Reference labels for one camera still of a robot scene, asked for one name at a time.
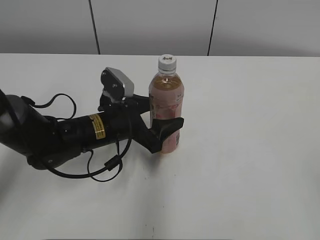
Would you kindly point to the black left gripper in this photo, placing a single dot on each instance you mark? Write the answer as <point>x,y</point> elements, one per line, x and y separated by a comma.
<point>125,120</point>

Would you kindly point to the pink label tea bottle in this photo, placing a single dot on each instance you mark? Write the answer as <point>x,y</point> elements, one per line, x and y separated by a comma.
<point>166,94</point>

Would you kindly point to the white bottle cap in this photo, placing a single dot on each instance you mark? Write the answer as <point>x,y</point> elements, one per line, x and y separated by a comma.
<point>167,64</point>

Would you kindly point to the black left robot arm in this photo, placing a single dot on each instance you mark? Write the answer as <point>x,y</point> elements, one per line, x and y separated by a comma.
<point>49,142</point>

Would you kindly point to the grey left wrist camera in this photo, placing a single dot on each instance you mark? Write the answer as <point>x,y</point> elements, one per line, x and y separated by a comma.
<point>116,85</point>

